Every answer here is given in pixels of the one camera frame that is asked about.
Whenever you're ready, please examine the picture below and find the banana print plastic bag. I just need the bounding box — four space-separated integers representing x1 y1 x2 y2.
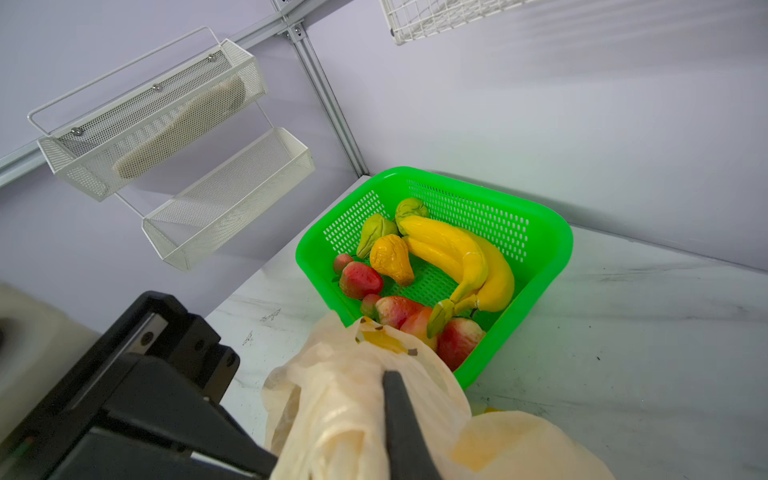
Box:
262 313 611 479

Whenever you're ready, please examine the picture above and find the upper white mesh shelf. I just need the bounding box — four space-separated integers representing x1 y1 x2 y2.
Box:
37 39 267 201

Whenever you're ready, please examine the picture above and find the green plastic basket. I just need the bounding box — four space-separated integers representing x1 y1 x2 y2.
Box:
296 166 573 388

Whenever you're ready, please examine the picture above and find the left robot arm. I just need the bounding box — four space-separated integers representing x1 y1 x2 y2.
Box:
1 284 277 479

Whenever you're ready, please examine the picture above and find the white mesh shelf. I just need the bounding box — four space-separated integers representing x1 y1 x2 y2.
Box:
142 128 315 271
37 39 267 201

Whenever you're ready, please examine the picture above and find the pink fake peach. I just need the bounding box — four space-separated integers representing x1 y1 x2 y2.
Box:
375 296 425 329

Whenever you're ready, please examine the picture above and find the white wire wall basket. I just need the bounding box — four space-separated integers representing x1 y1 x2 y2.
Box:
380 0 530 45

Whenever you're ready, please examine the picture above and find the green fake pear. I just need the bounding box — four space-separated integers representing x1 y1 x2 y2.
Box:
356 214 399 259
395 197 429 222

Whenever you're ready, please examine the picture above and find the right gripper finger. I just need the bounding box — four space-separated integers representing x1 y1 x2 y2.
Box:
382 371 441 480

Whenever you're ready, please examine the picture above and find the red fake apple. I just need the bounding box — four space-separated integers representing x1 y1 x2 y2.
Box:
437 317 485 371

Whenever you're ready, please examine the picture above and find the beige cloth in shelf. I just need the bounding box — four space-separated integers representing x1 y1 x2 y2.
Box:
113 75 246 179

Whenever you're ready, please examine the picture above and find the orange fake fruit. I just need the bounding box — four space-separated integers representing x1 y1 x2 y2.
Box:
369 234 415 287

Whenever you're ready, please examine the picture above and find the lower white mesh shelf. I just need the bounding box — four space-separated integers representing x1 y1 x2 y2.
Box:
142 128 315 271

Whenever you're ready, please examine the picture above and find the red fake strawberry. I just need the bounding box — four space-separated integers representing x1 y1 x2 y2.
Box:
339 261 383 300

